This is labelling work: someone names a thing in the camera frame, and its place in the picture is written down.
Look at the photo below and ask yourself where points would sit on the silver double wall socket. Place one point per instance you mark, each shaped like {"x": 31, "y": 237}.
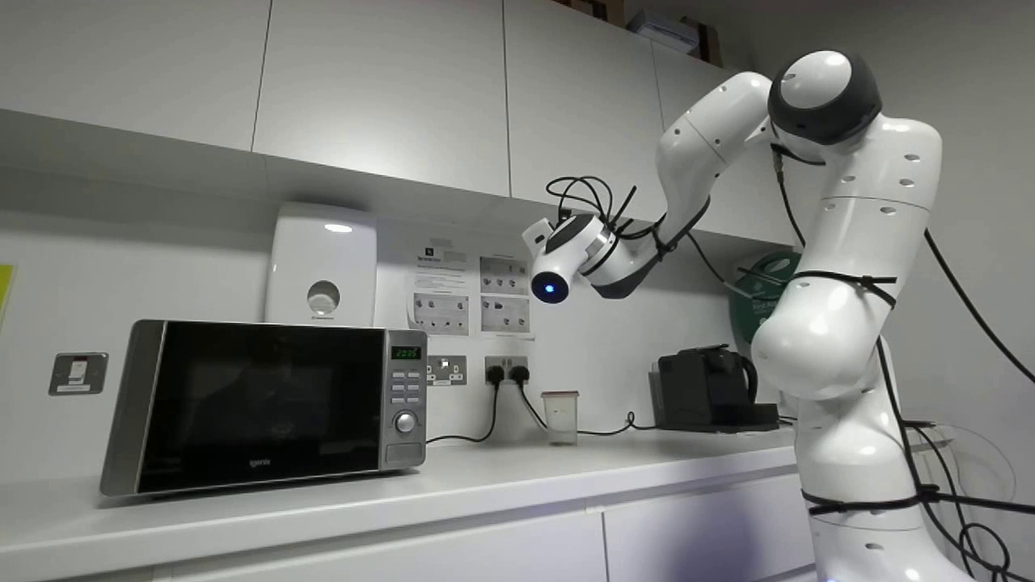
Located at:
{"x": 507, "y": 364}

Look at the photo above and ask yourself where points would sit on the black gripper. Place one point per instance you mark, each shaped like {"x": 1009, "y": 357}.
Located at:
{"x": 582, "y": 217}

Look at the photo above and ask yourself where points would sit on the silver wall switch plate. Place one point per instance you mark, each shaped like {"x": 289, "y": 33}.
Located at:
{"x": 446, "y": 371}
{"x": 80, "y": 373}

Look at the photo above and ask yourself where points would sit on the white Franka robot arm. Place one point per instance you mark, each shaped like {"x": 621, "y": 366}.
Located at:
{"x": 852, "y": 326}

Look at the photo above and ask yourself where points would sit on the translucent plastic cup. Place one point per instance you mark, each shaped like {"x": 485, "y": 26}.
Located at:
{"x": 562, "y": 419}

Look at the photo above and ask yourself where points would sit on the yellow sticky note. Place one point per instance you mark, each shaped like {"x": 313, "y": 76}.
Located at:
{"x": 3, "y": 294}

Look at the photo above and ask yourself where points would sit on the black coffee machine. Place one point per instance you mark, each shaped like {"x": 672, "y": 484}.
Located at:
{"x": 701, "y": 394}

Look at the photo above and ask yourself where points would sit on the paper socket notice sign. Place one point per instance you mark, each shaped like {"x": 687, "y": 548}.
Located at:
{"x": 442, "y": 294}
{"x": 507, "y": 302}

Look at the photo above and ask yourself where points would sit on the white wall water heater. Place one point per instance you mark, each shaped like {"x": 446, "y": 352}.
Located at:
{"x": 321, "y": 253}

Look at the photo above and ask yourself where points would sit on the cardboard box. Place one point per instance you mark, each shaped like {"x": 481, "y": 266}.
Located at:
{"x": 673, "y": 33}

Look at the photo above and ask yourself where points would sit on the white base cabinet unit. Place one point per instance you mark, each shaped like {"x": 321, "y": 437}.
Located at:
{"x": 485, "y": 551}

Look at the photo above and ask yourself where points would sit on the silver microwave oven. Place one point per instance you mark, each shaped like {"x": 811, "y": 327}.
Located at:
{"x": 260, "y": 405}

